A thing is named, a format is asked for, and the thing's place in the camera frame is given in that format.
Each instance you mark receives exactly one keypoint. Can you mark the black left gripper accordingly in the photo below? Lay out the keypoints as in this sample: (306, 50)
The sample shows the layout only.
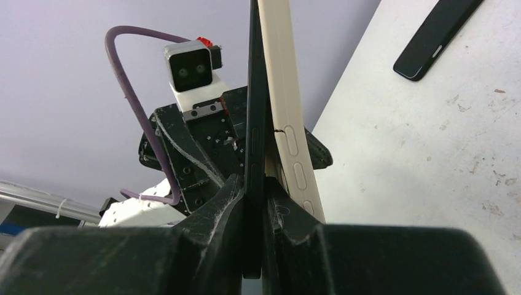
(208, 142)

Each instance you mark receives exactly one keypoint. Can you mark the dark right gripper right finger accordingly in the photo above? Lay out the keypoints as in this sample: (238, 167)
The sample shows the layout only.
(305, 256)

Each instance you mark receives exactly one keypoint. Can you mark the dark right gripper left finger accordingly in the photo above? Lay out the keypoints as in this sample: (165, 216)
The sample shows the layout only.
(199, 255)

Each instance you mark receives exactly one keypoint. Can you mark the black smartphone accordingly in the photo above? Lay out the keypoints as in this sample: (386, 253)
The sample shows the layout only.
(257, 98)

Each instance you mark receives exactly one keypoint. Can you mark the cream phone case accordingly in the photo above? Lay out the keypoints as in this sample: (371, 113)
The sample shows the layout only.
(289, 122)

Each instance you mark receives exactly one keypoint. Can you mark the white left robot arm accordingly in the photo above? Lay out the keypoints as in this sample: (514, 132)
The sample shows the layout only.
(154, 206)

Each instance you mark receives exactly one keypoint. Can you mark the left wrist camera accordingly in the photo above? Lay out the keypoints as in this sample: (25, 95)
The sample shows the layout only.
(193, 79)

